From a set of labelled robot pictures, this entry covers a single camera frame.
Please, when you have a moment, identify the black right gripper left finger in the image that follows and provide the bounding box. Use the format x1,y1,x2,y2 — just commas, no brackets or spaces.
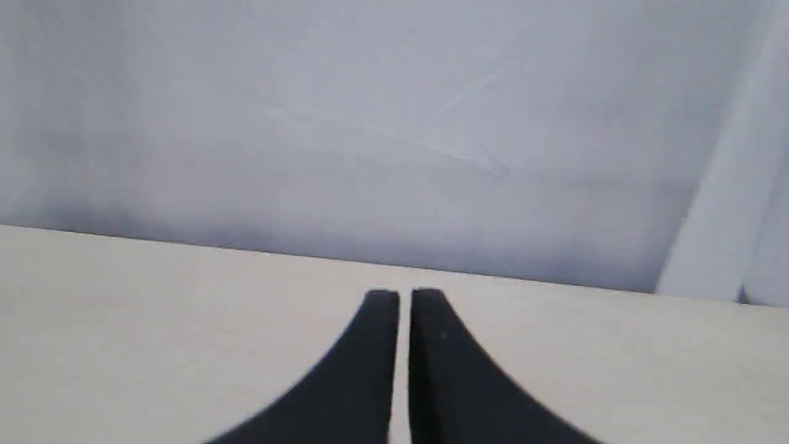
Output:
213,290,400,443

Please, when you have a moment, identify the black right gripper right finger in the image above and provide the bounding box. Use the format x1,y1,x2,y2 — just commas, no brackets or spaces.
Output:
408,289,594,443

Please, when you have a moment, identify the white backdrop curtain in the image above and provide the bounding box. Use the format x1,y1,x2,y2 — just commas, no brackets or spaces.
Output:
2,1,787,306

